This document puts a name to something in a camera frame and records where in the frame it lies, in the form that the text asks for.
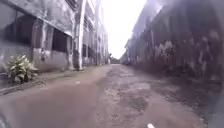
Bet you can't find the pale concrete pole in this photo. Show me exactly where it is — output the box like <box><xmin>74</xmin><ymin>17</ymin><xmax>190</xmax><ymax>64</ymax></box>
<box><xmin>75</xmin><ymin>0</ymin><xmax>87</xmax><ymax>71</ymax></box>

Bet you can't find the worn grey asphalt road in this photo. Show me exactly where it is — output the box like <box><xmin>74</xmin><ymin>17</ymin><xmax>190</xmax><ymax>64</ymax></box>
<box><xmin>0</xmin><ymin>63</ymin><xmax>224</xmax><ymax>128</ymax></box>

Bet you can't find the stained grey concrete wall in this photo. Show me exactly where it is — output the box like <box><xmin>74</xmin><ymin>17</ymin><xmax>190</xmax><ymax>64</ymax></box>
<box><xmin>119</xmin><ymin>0</ymin><xmax>224</xmax><ymax>83</ymax></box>

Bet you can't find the weathered grey concrete building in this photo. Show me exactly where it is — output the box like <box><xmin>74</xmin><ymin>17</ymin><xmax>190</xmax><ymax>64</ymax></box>
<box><xmin>0</xmin><ymin>0</ymin><xmax>110</xmax><ymax>79</ymax></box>

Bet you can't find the weedy grass verge strip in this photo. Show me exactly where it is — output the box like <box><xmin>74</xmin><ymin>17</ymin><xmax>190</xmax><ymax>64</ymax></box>
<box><xmin>0</xmin><ymin>65</ymin><xmax>101</xmax><ymax>97</ymax></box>

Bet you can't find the green leafy bush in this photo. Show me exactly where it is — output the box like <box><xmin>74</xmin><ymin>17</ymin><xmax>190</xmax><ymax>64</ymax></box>
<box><xmin>2</xmin><ymin>54</ymin><xmax>39</xmax><ymax>84</ymax></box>

